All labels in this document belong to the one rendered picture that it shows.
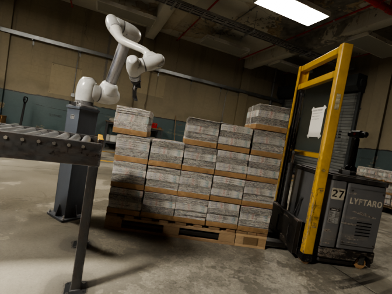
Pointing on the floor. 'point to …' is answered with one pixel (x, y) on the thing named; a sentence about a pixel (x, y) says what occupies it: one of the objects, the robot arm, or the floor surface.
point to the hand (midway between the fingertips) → (137, 93)
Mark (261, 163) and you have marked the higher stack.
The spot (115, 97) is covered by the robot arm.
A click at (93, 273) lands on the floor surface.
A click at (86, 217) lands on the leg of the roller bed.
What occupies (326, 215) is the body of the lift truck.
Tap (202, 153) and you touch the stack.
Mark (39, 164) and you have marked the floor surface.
